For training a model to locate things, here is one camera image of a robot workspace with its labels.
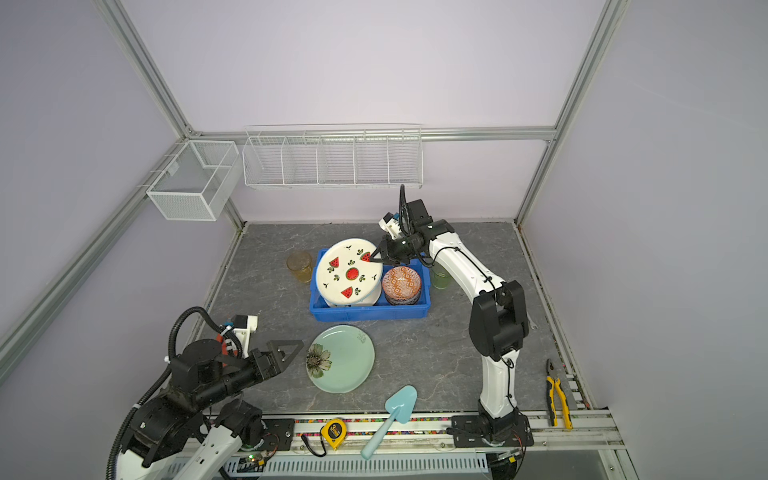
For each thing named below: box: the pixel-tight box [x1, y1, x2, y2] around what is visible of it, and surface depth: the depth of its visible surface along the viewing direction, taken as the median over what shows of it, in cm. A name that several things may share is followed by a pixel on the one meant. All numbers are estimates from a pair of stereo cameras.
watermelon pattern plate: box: [316, 238, 383, 307], surface depth 86 cm
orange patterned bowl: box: [382, 266, 422, 305], surface depth 93 cm
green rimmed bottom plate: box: [306, 324, 376, 394], surface depth 87 cm
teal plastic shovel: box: [361, 385, 418, 460], surface depth 79 cm
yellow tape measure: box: [321, 418, 347, 449], surface depth 74 cm
